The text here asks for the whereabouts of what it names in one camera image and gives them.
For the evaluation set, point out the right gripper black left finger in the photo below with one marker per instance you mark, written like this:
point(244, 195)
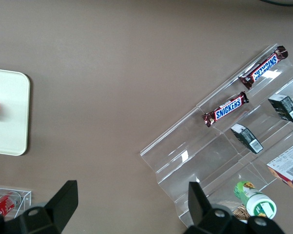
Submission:
point(58, 209)

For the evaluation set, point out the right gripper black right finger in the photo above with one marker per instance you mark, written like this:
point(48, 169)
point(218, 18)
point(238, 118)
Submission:
point(202, 214)

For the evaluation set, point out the cream plastic tray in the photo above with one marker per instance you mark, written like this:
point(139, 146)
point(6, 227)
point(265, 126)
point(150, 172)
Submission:
point(7, 112)

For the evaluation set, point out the clear acrylic can box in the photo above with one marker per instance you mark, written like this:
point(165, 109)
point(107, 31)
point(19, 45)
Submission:
point(25, 198)

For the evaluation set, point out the brown woven wicker item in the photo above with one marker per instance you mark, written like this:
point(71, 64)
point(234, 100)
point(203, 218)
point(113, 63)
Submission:
point(241, 214)

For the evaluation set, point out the green white plastic bottle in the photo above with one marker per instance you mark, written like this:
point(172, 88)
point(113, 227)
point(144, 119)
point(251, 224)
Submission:
point(256, 200)

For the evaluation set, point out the clear acrylic tiered display stand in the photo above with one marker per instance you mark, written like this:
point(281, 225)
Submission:
point(185, 148)

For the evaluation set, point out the small black carton box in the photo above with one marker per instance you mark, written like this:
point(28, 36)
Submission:
point(286, 108)
point(247, 137)

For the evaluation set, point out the snack carton with barcode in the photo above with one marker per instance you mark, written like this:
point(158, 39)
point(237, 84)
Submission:
point(288, 165)

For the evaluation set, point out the Snickers chocolate bar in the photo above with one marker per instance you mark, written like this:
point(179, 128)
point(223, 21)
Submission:
point(264, 67)
point(228, 109)

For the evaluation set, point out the dark round-edged object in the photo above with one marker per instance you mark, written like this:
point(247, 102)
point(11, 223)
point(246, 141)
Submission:
point(285, 2)

